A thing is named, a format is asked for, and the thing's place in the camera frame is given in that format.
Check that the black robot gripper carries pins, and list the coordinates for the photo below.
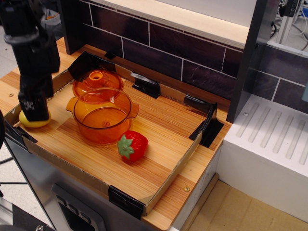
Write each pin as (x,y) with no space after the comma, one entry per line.
(37,57)

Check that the yellow toy potato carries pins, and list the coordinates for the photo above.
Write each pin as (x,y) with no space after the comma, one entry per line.
(33,124)

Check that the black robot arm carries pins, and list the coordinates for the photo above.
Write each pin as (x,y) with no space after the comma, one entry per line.
(21,14)

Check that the cardboard fence with black tape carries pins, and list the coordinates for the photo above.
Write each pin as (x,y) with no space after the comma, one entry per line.
(164,179)

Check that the orange transparent pot lid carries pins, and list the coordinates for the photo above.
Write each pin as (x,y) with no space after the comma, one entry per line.
(98,78)

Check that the orange transparent plastic pot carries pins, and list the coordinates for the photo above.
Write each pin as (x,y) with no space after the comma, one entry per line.
(103,114)

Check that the grey fabric bag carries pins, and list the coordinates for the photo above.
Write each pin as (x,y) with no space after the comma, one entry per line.
(51,21)

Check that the red toy strawberry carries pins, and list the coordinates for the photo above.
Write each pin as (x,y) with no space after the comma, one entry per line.
(132,145)

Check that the white toy sink drainboard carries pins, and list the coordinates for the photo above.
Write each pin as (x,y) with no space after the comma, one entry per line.
(265,155)

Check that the dark grey vertical post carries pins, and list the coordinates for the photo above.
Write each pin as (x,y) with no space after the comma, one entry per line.
(258,36)

